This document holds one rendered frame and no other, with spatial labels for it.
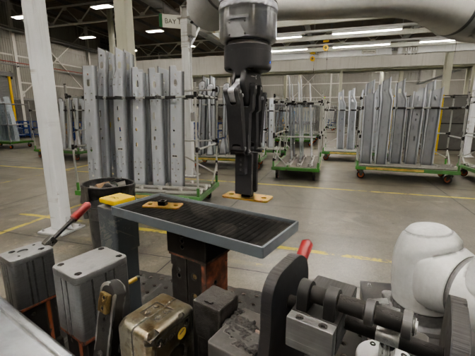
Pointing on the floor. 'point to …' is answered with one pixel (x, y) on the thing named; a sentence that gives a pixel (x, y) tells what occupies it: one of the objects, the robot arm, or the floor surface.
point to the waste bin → (92, 189)
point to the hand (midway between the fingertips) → (246, 172)
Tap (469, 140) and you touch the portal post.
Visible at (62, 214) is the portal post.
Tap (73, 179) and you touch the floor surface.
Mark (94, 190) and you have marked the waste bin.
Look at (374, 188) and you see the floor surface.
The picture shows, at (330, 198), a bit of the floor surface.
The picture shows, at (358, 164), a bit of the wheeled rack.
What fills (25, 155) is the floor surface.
